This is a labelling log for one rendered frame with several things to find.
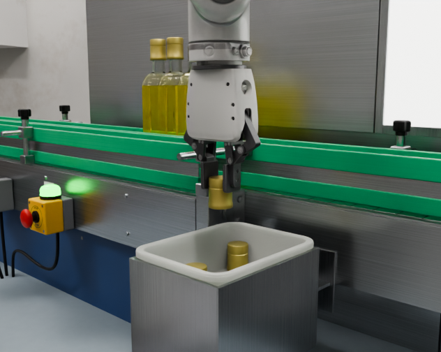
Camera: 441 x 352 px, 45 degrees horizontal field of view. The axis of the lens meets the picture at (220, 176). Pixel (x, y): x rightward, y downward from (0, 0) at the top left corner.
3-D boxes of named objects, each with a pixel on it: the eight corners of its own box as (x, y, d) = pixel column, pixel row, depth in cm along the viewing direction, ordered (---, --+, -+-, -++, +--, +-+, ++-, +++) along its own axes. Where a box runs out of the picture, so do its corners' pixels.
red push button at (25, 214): (42, 208, 113) (27, 211, 111) (43, 227, 114) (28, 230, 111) (33, 205, 116) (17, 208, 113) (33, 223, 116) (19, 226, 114)
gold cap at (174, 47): (187, 59, 112) (187, 38, 111) (174, 59, 109) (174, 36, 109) (176, 60, 114) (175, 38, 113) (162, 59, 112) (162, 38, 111)
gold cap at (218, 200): (221, 210, 75) (221, 179, 75) (203, 207, 78) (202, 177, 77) (237, 206, 78) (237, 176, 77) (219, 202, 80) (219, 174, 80)
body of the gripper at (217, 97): (265, 58, 74) (264, 140, 76) (210, 61, 80) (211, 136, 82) (230, 56, 68) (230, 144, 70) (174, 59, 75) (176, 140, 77)
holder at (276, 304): (335, 334, 86) (338, 239, 84) (218, 408, 66) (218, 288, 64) (252, 304, 98) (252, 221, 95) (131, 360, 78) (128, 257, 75)
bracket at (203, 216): (247, 227, 96) (248, 188, 95) (211, 238, 89) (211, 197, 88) (232, 223, 98) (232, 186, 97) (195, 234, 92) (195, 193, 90)
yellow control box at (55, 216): (75, 230, 118) (73, 198, 116) (43, 238, 112) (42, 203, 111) (58, 225, 122) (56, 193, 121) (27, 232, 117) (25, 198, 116)
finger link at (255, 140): (270, 126, 71) (252, 159, 74) (232, 94, 74) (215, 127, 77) (264, 126, 70) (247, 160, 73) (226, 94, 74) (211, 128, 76)
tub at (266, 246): (319, 295, 81) (322, 239, 79) (218, 347, 65) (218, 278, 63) (232, 268, 92) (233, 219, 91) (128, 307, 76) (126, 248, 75)
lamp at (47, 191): (65, 198, 116) (64, 184, 116) (46, 201, 113) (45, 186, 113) (54, 195, 119) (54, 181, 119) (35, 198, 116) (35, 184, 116)
